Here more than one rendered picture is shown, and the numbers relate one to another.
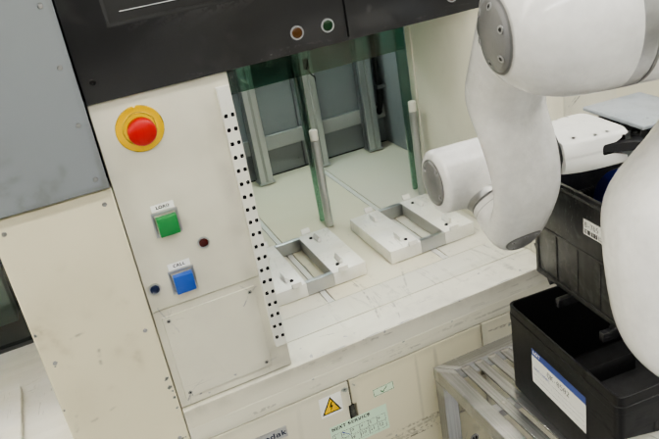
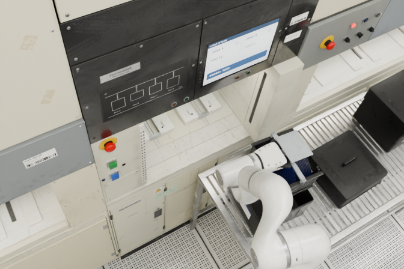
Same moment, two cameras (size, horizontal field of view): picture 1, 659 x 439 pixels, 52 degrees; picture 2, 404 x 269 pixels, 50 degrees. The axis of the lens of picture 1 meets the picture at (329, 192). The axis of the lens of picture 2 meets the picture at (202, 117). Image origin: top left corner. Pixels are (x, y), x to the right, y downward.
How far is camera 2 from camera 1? 112 cm
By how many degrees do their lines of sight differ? 36
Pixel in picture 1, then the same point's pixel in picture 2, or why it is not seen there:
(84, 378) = (74, 206)
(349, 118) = not seen: hidden behind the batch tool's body
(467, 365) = (210, 175)
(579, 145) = (269, 168)
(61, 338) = (68, 200)
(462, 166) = (231, 179)
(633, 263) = not seen: outside the picture
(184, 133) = (124, 140)
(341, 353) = (165, 177)
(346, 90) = not seen: outside the picture
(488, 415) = (216, 201)
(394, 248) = (187, 119)
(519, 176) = (249, 200)
